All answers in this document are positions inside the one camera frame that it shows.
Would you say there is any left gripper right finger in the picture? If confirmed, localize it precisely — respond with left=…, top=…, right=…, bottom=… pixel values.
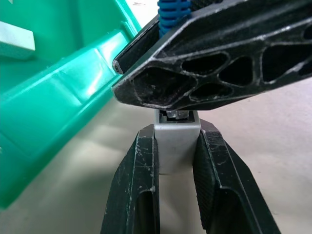
left=193, top=120, right=281, bottom=234

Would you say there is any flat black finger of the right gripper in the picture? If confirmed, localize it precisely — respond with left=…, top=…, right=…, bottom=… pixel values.
left=113, top=16, right=171, bottom=75

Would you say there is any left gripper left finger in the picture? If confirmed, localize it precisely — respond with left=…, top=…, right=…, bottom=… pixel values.
left=100, top=123, right=161, bottom=234

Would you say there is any ribbed black finger of the right gripper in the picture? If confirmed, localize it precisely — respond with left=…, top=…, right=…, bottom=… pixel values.
left=111, top=0, right=312, bottom=111

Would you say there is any white coupler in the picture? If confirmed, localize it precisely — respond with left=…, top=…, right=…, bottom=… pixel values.
left=153, top=108, right=202, bottom=175

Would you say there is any blue cable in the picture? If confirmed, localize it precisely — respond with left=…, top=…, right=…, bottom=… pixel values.
left=156, top=0, right=194, bottom=39

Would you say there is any green plastic bin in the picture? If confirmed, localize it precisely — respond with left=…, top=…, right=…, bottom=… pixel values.
left=0, top=0, right=143, bottom=211

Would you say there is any white plastic block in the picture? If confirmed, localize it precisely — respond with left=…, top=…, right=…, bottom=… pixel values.
left=0, top=20, right=36, bottom=60

